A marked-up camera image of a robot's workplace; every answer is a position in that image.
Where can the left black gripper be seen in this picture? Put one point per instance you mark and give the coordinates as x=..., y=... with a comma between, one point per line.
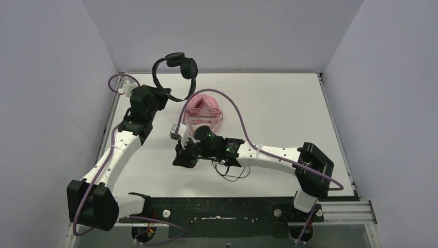
x=159, y=96

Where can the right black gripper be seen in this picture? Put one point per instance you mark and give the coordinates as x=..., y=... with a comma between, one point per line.
x=183, y=158

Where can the pink over-ear headphones with cable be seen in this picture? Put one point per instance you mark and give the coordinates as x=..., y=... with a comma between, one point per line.
x=203, y=110

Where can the black on-ear headphones with cable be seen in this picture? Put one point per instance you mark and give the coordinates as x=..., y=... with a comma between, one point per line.
x=181, y=68

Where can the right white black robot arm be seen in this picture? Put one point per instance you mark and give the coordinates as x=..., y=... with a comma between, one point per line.
x=311, y=167

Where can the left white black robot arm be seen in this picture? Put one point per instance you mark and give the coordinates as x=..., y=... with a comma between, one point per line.
x=90, y=200

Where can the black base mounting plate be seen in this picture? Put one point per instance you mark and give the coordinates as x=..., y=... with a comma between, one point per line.
x=229, y=229

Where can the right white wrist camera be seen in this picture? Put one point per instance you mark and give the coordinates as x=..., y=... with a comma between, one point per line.
x=180, y=133

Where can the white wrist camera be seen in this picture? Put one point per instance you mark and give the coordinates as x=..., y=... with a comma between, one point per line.
x=180, y=133
x=126, y=88

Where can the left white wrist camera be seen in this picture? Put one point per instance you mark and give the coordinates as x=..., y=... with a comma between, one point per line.
x=126, y=88

